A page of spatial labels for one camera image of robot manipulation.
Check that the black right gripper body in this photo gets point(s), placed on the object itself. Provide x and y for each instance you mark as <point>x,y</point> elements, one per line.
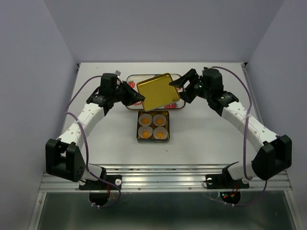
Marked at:
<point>199,90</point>

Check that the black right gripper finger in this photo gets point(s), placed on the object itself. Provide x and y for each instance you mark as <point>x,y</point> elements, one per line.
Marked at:
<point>188,77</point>
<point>187,96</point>

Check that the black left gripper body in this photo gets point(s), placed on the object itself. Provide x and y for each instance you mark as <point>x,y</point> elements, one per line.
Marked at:
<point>117,93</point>

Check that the gold tin lid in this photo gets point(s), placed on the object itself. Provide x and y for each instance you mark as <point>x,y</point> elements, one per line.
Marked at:
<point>157,92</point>

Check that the orange cookie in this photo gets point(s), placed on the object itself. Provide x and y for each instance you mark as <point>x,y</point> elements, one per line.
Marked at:
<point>146,134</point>
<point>145,121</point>
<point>159,121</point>
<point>160,135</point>

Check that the gold square cookie tin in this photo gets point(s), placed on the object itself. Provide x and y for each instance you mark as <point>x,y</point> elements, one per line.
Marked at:
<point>167,126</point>

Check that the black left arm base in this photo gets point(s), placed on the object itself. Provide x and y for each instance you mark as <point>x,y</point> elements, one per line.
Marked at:
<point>89,185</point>

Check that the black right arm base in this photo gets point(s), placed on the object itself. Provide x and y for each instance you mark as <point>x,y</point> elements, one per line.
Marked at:
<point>223,180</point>

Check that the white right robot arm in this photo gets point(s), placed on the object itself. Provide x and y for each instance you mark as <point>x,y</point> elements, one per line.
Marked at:
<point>265,153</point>

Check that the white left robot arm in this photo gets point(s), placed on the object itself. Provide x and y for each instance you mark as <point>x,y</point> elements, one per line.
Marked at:
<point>67,156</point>

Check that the strawberry print tray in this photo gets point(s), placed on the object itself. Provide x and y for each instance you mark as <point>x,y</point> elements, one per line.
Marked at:
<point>133,80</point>

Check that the white paper cup back left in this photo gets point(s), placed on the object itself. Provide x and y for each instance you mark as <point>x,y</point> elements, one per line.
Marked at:
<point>145,115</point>

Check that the white paper cup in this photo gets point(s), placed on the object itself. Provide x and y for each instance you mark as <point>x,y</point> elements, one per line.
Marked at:
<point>141,129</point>
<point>159,116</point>
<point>145,115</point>
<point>160,129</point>

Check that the white paper cup back right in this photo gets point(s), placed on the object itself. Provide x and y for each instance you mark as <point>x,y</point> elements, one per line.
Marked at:
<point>159,116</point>

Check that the white paper cup front left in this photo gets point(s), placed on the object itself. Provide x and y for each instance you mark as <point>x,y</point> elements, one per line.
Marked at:
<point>141,129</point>

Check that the white paper cup front right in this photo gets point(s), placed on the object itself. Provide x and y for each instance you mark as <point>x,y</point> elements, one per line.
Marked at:
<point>160,129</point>

